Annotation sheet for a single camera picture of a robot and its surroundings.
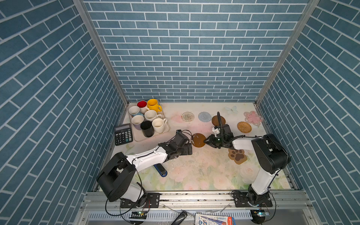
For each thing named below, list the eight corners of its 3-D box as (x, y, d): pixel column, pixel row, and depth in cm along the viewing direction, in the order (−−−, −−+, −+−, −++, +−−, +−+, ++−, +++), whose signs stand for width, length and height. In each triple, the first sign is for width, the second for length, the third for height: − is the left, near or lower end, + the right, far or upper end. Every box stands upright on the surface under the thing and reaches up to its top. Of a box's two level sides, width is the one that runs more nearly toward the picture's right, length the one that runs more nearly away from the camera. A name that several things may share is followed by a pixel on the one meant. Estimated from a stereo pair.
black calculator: (117, 146, 97) (115, 143, 94) (116, 130, 106) (114, 127, 103) (133, 141, 100) (131, 138, 97) (131, 126, 108) (129, 123, 105)
